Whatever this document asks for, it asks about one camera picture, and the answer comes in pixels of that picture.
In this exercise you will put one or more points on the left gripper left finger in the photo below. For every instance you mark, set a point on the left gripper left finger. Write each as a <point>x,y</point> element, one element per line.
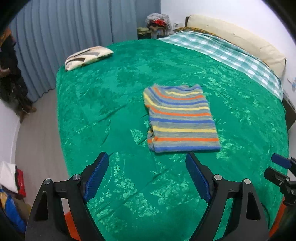
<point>47,220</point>

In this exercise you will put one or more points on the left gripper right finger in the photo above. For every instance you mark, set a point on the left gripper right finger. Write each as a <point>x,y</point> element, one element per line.
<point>246,220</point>

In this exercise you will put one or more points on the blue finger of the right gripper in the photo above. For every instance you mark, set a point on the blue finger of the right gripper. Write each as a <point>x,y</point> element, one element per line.
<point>281,161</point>

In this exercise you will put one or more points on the striped knit sweater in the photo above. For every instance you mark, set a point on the striped knit sweater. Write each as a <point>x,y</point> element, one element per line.
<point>180,119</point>

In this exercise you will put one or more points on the stack of folded clothes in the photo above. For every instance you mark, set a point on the stack of folded clothes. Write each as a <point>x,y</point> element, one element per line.
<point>12,196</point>

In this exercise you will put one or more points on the pile of clothes on nightstand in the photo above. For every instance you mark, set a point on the pile of clothes on nightstand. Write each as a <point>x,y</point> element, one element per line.
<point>157,26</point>

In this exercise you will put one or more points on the orange fuzzy blanket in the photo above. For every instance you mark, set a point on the orange fuzzy blanket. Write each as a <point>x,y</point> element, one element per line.
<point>74,234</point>

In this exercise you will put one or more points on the dark wooden nightstand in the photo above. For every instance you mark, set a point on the dark wooden nightstand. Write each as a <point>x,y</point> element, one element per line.
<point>290,115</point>

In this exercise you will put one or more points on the teal checked sheet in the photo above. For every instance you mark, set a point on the teal checked sheet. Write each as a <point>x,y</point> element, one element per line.
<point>230,55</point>

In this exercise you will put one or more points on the beige long pillow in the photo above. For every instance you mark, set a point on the beige long pillow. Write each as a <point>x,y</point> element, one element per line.
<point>242,38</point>

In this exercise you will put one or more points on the green bedspread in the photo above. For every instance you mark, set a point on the green bedspread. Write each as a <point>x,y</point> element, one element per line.
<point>150,196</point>

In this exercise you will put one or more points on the patterned small pillow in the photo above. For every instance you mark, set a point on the patterned small pillow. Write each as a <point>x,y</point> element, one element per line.
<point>86,57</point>

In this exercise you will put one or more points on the blue-grey curtain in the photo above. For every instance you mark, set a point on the blue-grey curtain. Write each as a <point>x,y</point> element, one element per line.
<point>47,32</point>

